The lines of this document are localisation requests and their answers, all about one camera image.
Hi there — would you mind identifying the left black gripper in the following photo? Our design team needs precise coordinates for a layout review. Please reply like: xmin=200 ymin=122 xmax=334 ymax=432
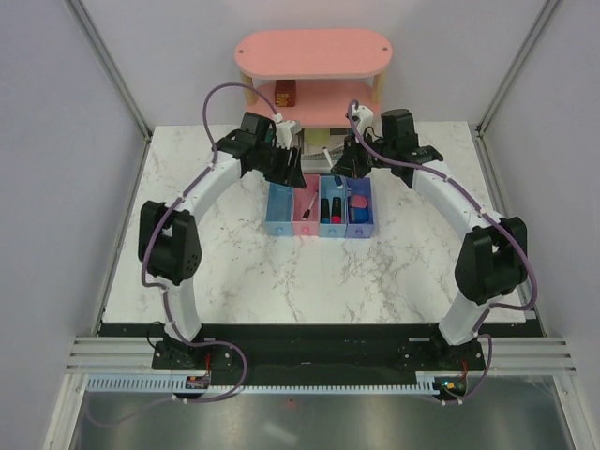
xmin=255 ymin=142 xmax=306 ymax=189

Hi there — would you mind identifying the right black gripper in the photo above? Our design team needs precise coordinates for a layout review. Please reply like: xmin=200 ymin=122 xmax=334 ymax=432
xmin=331 ymin=130 xmax=395 ymax=179

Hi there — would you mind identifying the purple plastic bin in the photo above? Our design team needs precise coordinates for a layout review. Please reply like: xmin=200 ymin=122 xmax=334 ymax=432
xmin=346 ymin=177 xmax=377 ymax=239

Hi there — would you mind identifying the teal blue plastic bin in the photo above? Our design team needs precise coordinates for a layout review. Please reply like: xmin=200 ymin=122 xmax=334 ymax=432
xmin=319 ymin=175 xmax=347 ymax=238

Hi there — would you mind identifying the pink eraser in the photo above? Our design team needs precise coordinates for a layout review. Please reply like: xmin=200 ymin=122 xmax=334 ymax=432
xmin=349 ymin=195 xmax=368 ymax=209

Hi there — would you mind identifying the pink plastic bin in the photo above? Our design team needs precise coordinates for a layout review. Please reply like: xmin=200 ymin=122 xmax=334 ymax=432
xmin=292 ymin=173 xmax=321 ymax=236

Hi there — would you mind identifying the pink highlighter marker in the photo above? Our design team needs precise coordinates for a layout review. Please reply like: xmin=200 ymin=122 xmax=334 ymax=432
xmin=331 ymin=197 xmax=342 ymax=224

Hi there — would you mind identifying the blue highlighter marker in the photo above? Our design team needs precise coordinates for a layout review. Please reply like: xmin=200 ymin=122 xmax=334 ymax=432
xmin=320 ymin=198 xmax=331 ymax=224

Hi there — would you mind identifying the blue eraser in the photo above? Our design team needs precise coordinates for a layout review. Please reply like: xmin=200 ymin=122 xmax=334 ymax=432
xmin=349 ymin=208 xmax=370 ymax=224

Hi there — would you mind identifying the black white pen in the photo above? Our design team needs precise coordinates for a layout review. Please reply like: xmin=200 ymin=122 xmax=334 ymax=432
xmin=302 ymin=192 xmax=319 ymax=221

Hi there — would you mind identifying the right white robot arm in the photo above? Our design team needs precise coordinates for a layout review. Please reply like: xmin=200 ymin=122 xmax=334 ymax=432
xmin=331 ymin=100 xmax=535 ymax=369

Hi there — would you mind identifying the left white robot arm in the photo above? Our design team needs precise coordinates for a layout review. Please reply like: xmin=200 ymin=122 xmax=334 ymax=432
xmin=138 ymin=112 xmax=307 ymax=368

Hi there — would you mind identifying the spiral notebook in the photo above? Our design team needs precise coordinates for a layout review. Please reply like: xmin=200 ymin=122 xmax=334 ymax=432
xmin=302 ymin=143 xmax=344 ymax=164

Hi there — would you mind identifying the yellow sticky note roll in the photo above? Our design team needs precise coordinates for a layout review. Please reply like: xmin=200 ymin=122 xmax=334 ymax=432
xmin=305 ymin=128 xmax=330 ymax=147

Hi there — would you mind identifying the brown snack box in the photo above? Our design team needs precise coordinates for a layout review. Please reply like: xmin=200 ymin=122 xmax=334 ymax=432
xmin=274 ymin=80 xmax=296 ymax=108

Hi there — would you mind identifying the pink three-tier shelf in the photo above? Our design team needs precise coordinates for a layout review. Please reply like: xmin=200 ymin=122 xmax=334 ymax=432
xmin=234 ymin=28 xmax=393 ymax=128

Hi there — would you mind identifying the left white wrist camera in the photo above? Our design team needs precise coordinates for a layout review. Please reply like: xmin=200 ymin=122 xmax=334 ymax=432
xmin=276 ymin=120 xmax=301 ymax=150

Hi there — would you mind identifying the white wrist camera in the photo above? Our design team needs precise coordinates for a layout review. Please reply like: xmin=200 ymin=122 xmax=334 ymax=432
xmin=276 ymin=120 xmax=301 ymax=150
xmin=347 ymin=104 xmax=374 ymax=136

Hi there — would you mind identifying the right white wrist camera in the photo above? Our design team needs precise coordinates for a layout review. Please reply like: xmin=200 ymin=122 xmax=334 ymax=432
xmin=347 ymin=104 xmax=374 ymax=136

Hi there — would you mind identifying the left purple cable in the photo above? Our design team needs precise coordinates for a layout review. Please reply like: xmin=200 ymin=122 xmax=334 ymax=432
xmin=85 ymin=82 xmax=282 ymax=428

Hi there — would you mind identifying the purple cable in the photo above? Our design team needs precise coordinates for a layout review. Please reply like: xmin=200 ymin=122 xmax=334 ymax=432
xmin=345 ymin=98 xmax=538 ymax=407
xmin=85 ymin=82 xmax=282 ymax=428

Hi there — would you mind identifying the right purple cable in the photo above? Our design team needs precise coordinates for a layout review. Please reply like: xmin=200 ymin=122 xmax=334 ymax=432
xmin=345 ymin=98 xmax=538 ymax=407

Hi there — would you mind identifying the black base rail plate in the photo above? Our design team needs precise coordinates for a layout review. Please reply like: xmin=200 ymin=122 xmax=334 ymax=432
xmin=95 ymin=321 xmax=543 ymax=402

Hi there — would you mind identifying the white slotted cable duct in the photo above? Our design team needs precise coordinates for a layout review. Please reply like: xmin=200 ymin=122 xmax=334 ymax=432
xmin=86 ymin=373 xmax=465 ymax=396

